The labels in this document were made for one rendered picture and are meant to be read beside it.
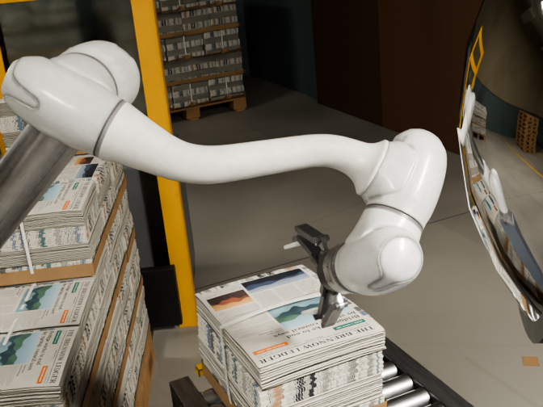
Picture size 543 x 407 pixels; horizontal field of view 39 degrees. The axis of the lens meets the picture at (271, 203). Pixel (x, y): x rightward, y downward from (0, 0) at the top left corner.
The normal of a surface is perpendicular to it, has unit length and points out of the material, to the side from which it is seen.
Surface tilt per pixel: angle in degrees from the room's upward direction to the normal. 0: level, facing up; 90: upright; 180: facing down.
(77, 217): 90
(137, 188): 90
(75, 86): 43
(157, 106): 90
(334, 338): 2
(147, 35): 90
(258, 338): 3
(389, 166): 54
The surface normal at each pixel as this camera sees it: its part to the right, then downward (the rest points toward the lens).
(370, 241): -0.66, -0.61
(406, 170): 0.04, -0.29
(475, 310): -0.09, -0.93
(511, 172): -0.93, 0.17
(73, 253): 0.09, 0.34
